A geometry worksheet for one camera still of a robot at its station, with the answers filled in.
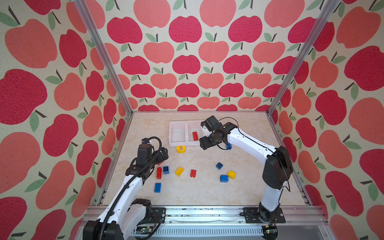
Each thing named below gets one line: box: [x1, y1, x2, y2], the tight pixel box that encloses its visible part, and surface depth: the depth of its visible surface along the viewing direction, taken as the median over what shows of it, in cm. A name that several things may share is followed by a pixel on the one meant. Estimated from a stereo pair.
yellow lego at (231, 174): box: [227, 170, 237, 180], surface depth 88 cm
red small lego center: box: [190, 169, 197, 178], surface depth 90 cm
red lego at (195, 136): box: [192, 131, 199, 141], surface depth 106 cm
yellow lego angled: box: [175, 167, 185, 177], surface depth 90 cm
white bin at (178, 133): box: [169, 121, 188, 147], surface depth 104 cm
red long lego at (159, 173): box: [156, 167, 162, 180], surface depth 90 cm
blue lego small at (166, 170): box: [163, 166, 170, 175], surface depth 88 cm
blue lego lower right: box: [220, 174, 229, 183], surface depth 88 cm
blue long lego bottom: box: [154, 182, 162, 193], surface depth 85 cm
